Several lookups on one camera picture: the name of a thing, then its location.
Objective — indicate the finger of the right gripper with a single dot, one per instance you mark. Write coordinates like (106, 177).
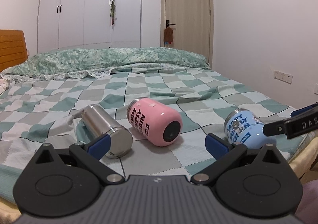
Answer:
(302, 110)
(275, 128)

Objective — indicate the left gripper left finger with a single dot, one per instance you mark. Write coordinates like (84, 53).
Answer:
(61, 182)

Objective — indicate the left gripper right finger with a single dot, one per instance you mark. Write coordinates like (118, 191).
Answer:
(251, 182)

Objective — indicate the light blue steel cup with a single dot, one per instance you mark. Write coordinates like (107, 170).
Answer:
(242, 126)

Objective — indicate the steel thermos bottle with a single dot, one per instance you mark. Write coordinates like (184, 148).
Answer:
(106, 129)

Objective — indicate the pink steel cup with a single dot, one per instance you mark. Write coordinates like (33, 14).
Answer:
(157, 122)

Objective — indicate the beige mattress pad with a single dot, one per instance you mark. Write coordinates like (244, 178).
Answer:
(300, 164)

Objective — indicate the purple garment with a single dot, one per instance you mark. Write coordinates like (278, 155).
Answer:
(307, 210)

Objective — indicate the checkered green bed sheet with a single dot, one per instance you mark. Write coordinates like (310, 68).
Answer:
(49, 111)

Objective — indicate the green floral duvet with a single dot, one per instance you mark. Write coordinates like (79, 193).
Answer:
(79, 63)

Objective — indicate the brown plush door hanger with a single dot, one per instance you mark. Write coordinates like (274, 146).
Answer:
(168, 36)

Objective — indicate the orange wooden headboard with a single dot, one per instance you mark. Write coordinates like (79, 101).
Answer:
(12, 48)

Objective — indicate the beige wooden door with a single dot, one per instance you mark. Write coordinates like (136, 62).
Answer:
(192, 24)

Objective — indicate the white wardrobe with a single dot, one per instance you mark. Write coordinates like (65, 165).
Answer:
(67, 24)

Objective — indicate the green charm on wardrobe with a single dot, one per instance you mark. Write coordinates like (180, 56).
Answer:
(112, 12)

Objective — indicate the white wall socket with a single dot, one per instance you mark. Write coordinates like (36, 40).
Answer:
(287, 78)

